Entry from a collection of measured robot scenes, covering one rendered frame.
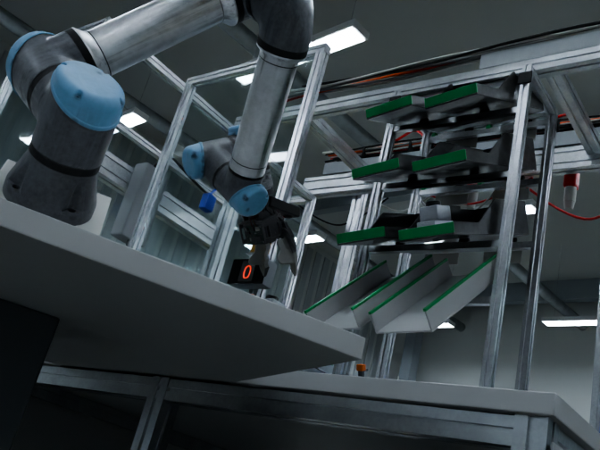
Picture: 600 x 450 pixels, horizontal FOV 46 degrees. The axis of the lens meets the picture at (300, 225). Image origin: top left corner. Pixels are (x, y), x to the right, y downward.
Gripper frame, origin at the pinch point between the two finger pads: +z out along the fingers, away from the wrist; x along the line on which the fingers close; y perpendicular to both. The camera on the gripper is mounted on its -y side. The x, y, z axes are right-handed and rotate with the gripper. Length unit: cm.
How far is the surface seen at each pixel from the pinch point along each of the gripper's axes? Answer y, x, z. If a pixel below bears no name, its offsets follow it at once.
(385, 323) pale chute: 15.6, 35.7, 6.1
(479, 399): 41, 65, 7
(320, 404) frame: 42, 38, 9
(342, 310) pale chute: 9.3, 21.9, 5.9
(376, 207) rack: -13.0, 20.9, -10.7
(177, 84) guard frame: -62, -82, -52
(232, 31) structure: -433, -362, -116
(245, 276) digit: -8.1, -19.3, 3.6
